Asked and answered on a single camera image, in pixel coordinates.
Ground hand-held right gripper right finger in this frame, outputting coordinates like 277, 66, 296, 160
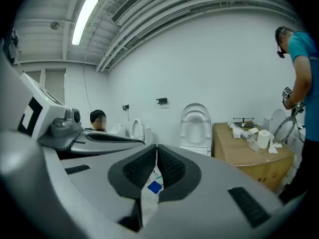
143, 144, 307, 239

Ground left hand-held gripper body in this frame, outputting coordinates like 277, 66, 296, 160
16, 72, 83, 151

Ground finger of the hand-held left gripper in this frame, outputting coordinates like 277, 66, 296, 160
70, 136, 146, 155
82, 129, 146, 144

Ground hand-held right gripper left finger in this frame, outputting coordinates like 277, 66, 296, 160
42, 144, 159, 239

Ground raised white toilet seat lid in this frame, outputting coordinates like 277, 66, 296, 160
179, 103, 213, 149

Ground white toilet paper roll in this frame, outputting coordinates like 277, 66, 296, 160
256, 129, 272, 149

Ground large brown cardboard box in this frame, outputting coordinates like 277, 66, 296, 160
211, 121, 296, 193

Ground blue square sponge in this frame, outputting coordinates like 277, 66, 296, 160
147, 180, 164, 194

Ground clear plastic cup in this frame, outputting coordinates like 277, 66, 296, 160
248, 138, 262, 151

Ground white plastic pipe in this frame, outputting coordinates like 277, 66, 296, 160
226, 122, 251, 140

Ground white paper strips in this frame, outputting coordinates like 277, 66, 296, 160
268, 137, 284, 154

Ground black metal stand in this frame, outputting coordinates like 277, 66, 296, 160
233, 118, 256, 128

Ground long ceiling light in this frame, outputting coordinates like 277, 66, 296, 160
71, 0, 100, 46

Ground white ceiling pipes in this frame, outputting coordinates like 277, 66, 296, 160
96, 0, 300, 72

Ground thin hanging wall cable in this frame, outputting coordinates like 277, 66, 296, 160
83, 55, 93, 115

